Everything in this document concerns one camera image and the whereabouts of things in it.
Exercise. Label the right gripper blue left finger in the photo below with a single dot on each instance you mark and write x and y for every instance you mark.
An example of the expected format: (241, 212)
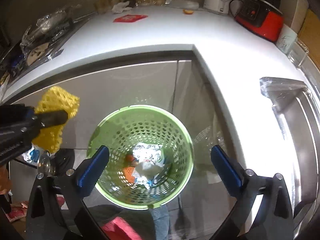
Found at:
(90, 170)

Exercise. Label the orange tangerine with peel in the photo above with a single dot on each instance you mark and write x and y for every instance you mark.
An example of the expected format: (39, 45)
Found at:
(130, 160)

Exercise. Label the white ceramic cup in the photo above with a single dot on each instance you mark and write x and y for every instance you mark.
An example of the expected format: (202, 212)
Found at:
(286, 39)

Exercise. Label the wooden cutting board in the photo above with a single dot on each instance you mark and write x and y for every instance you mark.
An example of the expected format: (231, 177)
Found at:
(310, 36)

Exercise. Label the clear plastic bag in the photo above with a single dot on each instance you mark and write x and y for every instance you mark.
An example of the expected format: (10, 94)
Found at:
(183, 4)

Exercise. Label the clear glass mug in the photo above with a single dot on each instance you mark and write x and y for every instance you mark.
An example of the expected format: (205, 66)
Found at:
(298, 53)

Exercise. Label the yellow foam net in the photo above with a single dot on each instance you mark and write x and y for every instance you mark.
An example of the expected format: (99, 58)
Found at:
(55, 108)

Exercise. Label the gas stove with clutter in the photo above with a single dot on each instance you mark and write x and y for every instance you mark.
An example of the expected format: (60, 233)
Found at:
(41, 42)

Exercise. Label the red snack wrapper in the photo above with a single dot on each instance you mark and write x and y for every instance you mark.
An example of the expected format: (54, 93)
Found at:
(129, 18)

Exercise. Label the stainless steel sink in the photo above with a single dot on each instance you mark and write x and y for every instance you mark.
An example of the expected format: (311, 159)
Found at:
(297, 113)

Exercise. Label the silver foil blister pack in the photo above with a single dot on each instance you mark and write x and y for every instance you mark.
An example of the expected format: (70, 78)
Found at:
(149, 152)

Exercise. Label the red black blender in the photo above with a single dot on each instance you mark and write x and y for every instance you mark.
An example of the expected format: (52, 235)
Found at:
(261, 17)

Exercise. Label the green perforated trash basket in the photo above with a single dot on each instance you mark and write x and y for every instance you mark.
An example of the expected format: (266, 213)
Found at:
(121, 131)

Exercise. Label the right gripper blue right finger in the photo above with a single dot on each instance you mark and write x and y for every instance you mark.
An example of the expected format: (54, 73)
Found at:
(229, 170)

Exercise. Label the orange peel piece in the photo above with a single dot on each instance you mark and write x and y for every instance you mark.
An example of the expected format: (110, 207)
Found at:
(188, 12)

